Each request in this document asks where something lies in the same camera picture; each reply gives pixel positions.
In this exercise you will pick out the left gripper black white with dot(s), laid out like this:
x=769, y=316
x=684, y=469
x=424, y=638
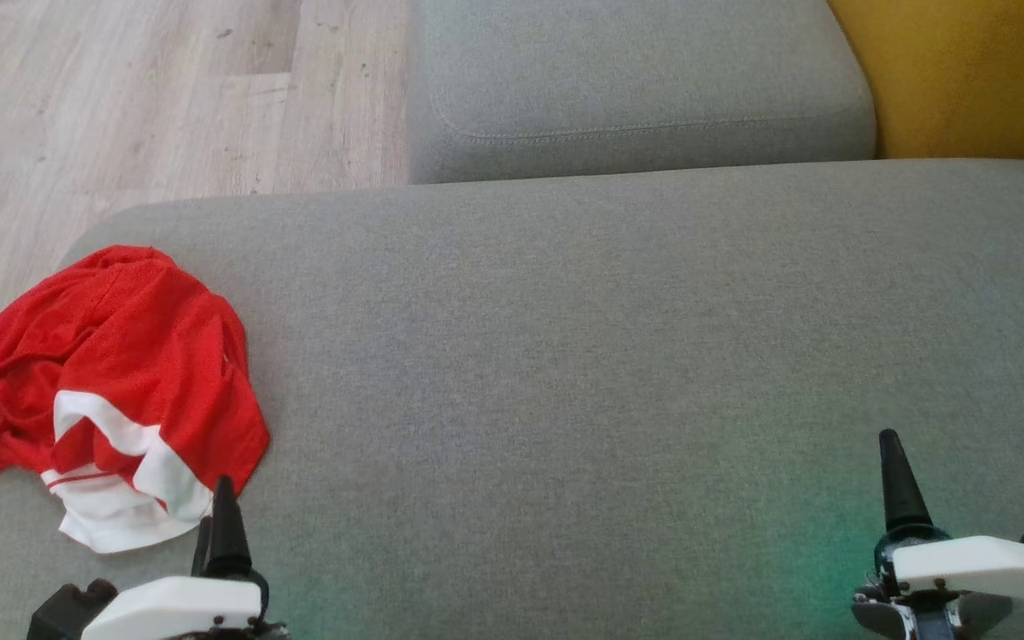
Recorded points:
x=174, y=604

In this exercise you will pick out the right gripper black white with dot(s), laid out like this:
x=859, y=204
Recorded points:
x=974, y=564

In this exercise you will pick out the red shorts white band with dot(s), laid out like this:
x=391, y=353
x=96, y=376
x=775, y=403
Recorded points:
x=148, y=338

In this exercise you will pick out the large grey sofa ottoman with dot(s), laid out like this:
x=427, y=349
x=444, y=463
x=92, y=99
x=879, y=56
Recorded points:
x=565, y=356

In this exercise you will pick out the grey sofa back cushion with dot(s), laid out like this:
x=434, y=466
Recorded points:
x=636, y=80

